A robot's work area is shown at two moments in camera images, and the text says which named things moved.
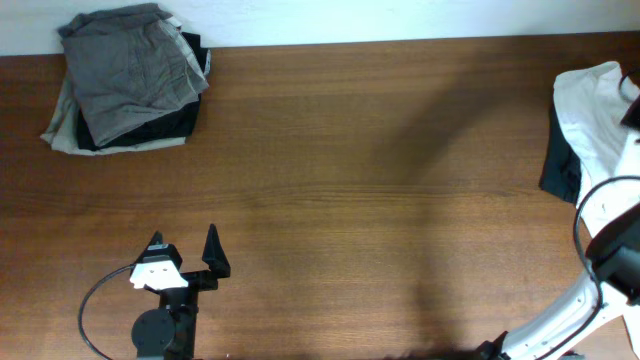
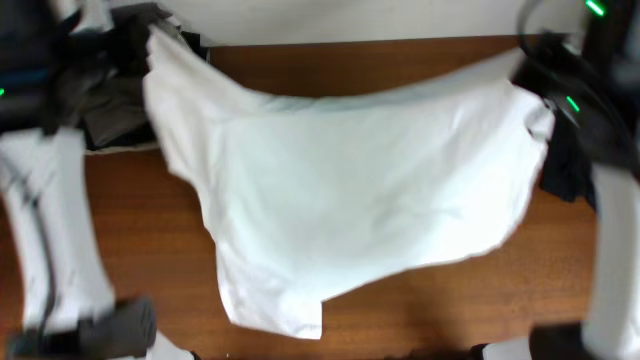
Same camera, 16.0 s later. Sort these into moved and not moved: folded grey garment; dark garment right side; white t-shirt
Moved: white t-shirt
Not moved: folded grey garment; dark garment right side
